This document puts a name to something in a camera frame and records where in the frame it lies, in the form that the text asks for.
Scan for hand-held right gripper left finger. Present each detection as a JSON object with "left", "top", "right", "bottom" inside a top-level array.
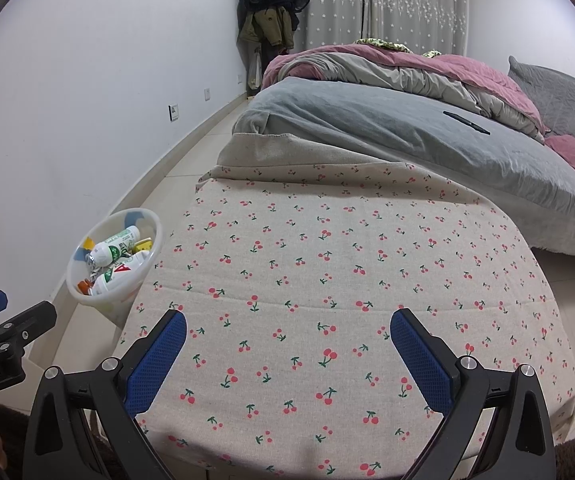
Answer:
[{"left": 22, "top": 308, "right": 188, "bottom": 480}]

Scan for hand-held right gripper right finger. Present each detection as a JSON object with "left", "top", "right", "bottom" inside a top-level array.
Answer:
[{"left": 390, "top": 307, "right": 557, "bottom": 480}]

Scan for white blue print trash bin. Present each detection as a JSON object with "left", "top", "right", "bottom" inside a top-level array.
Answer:
[{"left": 66, "top": 207, "right": 163, "bottom": 328}]

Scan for large white red label bottle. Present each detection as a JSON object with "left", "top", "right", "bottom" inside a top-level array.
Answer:
[{"left": 89, "top": 250, "right": 152, "bottom": 297}]

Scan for small white green label bottle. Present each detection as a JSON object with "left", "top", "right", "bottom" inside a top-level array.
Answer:
[
  {"left": 85, "top": 242, "right": 133, "bottom": 266},
  {"left": 102, "top": 226, "right": 141, "bottom": 251}
]

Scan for cherry print tablecloth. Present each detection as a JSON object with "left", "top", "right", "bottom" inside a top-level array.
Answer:
[{"left": 115, "top": 132, "right": 575, "bottom": 480}]

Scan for grey blanket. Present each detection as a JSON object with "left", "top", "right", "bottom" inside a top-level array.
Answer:
[{"left": 232, "top": 77, "right": 575, "bottom": 258}]

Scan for pink beige quilt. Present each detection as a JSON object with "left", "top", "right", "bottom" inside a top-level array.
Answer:
[{"left": 262, "top": 42, "right": 548, "bottom": 143}]

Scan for grey pillow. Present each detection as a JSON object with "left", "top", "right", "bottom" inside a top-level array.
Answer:
[{"left": 507, "top": 55, "right": 575, "bottom": 153}]

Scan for white plastic bag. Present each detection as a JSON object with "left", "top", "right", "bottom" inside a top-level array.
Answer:
[{"left": 246, "top": 47, "right": 263, "bottom": 94}]

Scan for yellow floral fabric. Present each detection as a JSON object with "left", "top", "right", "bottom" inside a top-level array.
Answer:
[{"left": 355, "top": 37, "right": 443, "bottom": 58}]

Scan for hanging olive jacket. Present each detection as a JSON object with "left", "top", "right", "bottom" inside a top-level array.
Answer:
[{"left": 240, "top": 6, "right": 295, "bottom": 52}]

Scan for white star print curtain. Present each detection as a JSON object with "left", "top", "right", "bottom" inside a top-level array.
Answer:
[{"left": 300, "top": 0, "right": 471, "bottom": 56}]

